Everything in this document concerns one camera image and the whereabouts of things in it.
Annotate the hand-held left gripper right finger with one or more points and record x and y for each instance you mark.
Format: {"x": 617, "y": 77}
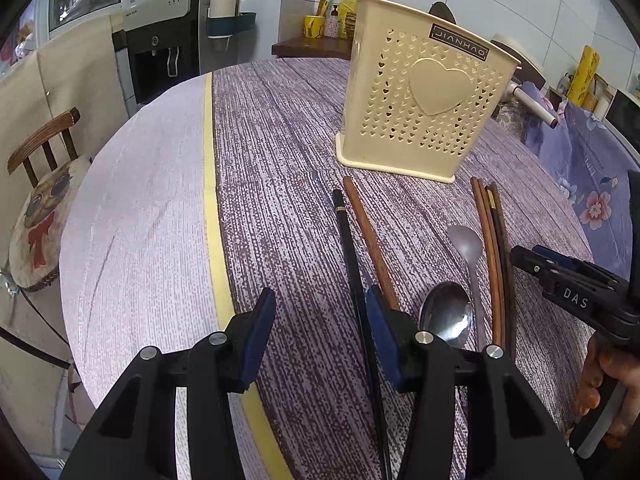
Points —
{"x": 380, "y": 330}

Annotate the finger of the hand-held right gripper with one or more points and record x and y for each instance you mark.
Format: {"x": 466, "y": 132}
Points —
{"x": 565, "y": 290}
{"x": 560, "y": 257}

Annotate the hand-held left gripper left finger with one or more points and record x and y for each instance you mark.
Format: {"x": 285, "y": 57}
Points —
{"x": 262, "y": 330}

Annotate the dark brown chopstick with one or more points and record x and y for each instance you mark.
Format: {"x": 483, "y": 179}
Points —
{"x": 501, "y": 240}

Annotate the shiny steel spoon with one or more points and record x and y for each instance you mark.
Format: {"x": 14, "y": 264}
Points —
{"x": 445, "y": 315}

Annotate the brown wooden chopstick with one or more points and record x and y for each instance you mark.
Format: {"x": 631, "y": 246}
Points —
{"x": 367, "y": 235}
{"x": 492, "y": 240}
{"x": 486, "y": 240}

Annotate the black chopstick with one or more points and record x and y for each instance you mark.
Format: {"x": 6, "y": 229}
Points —
{"x": 350, "y": 250}

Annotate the matte grey metal spoon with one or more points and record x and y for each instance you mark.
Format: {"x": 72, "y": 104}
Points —
{"x": 465, "y": 245}

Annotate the cream perforated utensil holder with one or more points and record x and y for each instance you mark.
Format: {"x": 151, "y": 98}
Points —
{"x": 390, "y": 110}

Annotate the person's right hand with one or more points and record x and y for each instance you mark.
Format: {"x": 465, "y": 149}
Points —
{"x": 592, "y": 375}

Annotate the purple floral cloth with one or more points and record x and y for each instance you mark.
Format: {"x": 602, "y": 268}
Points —
{"x": 590, "y": 170}

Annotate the paisley patterned cloth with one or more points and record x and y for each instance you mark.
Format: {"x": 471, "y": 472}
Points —
{"x": 510, "y": 122}

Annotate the purple striped tablecloth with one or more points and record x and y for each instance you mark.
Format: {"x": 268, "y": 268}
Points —
{"x": 280, "y": 185}

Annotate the white microwave oven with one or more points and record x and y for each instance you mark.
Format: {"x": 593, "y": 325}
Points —
{"x": 622, "y": 120}

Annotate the yellow package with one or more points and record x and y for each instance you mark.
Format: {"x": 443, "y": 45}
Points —
{"x": 582, "y": 75}

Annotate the dog print seat cushion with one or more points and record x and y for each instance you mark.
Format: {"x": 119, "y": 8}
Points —
{"x": 40, "y": 230}

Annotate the dark brown rounded object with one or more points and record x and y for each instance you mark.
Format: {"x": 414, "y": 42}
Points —
{"x": 442, "y": 12}

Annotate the dark wooden counter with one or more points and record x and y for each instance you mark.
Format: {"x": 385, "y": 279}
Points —
{"x": 310, "y": 49}

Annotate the wooden chair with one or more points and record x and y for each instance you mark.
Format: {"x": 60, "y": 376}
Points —
{"x": 45, "y": 132}

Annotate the white water dispenser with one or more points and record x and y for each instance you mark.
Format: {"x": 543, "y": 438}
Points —
{"x": 150, "y": 50}

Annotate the floral patterned cup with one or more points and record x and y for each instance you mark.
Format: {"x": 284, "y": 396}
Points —
{"x": 332, "y": 27}

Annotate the yellow mug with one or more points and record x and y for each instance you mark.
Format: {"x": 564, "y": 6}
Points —
{"x": 315, "y": 27}

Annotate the yellow soap bottle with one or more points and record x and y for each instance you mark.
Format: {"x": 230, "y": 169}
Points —
{"x": 350, "y": 2}

